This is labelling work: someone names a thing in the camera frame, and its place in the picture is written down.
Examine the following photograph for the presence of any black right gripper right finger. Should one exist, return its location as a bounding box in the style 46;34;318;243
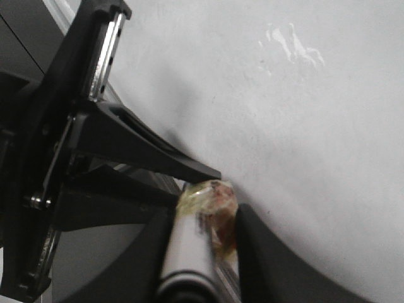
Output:
235;204;367;302

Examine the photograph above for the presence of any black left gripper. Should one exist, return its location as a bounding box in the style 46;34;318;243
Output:
1;1;221;302

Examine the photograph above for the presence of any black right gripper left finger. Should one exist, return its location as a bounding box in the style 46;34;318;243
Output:
63;210;172;302

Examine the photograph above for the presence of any white black whiteboard marker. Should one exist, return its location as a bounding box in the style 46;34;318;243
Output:
156;186;218;303

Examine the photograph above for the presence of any red magnet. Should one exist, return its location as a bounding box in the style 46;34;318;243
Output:
176;180;239;261

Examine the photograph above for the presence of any white whiteboard surface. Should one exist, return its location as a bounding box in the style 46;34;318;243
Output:
110;1;403;302

